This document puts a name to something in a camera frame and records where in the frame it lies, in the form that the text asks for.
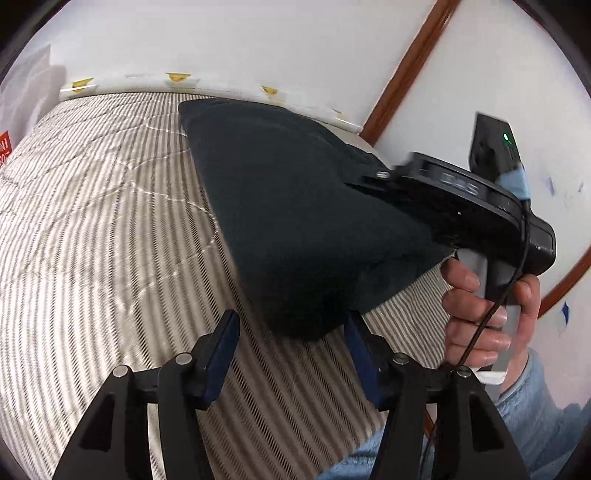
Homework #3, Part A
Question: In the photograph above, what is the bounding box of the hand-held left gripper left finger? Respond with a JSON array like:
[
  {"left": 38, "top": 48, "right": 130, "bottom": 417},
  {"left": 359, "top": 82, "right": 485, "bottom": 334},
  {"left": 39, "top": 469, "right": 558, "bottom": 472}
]
[{"left": 52, "top": 309, "right": 241, "bottom": 480}]

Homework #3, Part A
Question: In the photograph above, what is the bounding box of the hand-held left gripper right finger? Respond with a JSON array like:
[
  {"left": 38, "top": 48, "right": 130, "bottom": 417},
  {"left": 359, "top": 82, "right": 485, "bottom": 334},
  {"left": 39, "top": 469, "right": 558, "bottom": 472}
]
[{"left": 344, "top": 311, "right": 533, "bottom": 480}]

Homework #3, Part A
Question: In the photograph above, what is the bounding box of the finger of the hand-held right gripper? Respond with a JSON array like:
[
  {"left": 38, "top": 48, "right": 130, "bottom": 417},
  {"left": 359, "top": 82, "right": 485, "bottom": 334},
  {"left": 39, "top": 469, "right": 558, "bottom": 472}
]
[{"left": 344, "top": 166, "right": 415, "bottom": 197}]

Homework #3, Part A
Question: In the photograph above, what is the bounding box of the black garment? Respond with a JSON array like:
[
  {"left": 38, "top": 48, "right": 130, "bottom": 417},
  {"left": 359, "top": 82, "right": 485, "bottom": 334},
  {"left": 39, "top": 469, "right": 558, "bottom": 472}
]
[{"left": 178, "top": 99, "right": 456, "bottom": 343}]

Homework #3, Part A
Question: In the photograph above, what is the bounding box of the person's right hand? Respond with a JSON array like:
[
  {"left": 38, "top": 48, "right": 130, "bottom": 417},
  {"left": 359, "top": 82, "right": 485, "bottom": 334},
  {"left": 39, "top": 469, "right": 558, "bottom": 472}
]
[{"left": 440, "top": 257, "right": 542, "bottom": 371}]

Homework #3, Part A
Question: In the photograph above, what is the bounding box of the brown wooden trim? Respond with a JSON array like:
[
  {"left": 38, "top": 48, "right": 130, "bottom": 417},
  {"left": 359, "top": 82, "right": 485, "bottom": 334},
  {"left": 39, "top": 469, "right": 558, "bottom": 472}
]
[
  {"left": 358, "top": 0, "right": 463, "bottom": 145},
  {"left": 537, "top": 248, "right": 591, "bottom": 320}
]

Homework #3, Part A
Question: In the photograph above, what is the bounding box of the striped quilted mattress cover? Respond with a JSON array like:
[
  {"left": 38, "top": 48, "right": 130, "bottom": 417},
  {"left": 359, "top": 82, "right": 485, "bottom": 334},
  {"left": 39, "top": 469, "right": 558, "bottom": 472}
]
[{"left": 0, "top": 90, "right": 455, "bottom": 480}]

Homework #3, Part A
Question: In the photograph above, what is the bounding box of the white pillow with yellow ducks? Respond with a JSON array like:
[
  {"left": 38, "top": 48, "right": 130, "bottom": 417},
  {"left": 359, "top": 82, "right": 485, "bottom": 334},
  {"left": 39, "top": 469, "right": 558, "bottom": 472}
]
[{"left": 58, "top": 71, "right": 365, "bottom": 134}]

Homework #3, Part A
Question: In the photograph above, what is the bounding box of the white plastic shopping bag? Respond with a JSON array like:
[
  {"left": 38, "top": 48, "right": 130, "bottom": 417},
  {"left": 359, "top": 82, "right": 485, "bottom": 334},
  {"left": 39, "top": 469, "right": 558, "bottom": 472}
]
[{"left": 0, "top": 43, "right": 64, "bottom": 168}]

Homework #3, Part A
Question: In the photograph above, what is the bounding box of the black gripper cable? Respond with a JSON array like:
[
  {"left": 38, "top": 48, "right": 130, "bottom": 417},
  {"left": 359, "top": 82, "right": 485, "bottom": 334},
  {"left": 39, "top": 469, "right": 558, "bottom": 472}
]
[{"left": 422, "top": 161, "right": 533, "bottom": 480}]

